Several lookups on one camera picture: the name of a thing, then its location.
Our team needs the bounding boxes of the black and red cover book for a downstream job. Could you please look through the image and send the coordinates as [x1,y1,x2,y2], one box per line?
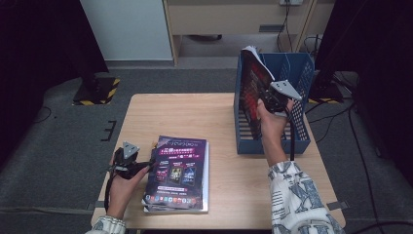
[238,45,277,141]

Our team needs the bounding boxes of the person's left hand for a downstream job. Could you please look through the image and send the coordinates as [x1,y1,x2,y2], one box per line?
[106,168,151,219]

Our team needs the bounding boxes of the beige wooden desk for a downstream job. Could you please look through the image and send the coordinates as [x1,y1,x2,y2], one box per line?
[162,0,336,67]

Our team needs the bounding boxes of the white cabinet panel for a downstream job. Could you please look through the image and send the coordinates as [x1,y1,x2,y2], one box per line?
[80,0,173,61]

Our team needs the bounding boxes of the grey desk label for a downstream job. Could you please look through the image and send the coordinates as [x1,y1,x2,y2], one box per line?
[258,24,285,34]

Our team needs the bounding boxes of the grey tape piece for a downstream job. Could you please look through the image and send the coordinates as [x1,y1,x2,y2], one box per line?
[325,200,351,212]
[87,200,110,212]

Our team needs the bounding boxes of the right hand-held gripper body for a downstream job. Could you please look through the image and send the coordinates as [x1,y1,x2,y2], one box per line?
[261,79,303,115]

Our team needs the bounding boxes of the person's right hand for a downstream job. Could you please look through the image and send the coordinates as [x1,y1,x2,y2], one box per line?
[256,97,295,146]

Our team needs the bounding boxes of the right hand-held gripper black cable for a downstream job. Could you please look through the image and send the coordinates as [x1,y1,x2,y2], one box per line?
[282,110,296,163]

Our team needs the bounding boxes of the blue plastic file rack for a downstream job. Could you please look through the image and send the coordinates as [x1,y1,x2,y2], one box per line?
[233,52,316,155]

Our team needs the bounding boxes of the black hanging power cable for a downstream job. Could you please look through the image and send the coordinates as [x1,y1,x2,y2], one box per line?
[276,3,295,54]

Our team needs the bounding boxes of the left hand-held gripper black cable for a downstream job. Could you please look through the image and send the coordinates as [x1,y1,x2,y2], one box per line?
[103,169,118,214]

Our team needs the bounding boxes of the hand-held gripper black cable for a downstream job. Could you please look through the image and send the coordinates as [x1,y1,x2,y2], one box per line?
[282,110,296,163]
[103,169,118,214]

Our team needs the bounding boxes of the long black floor cable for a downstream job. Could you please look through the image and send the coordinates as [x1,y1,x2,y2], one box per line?
[347,97,380,228]

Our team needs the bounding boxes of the thin black floor cable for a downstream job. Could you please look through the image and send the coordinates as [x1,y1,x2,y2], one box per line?
[31,105,53,125]

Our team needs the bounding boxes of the black stand base striped tape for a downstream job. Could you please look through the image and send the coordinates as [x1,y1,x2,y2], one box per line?
[72,73,122,106]
[307,69,346,105]

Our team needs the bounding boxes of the black curtain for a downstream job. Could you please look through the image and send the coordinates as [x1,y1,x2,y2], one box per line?
[314,0,413,188]
[0,0,110,167]

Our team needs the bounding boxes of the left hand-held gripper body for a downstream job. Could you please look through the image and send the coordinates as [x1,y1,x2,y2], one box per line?
[111,140,149,180]

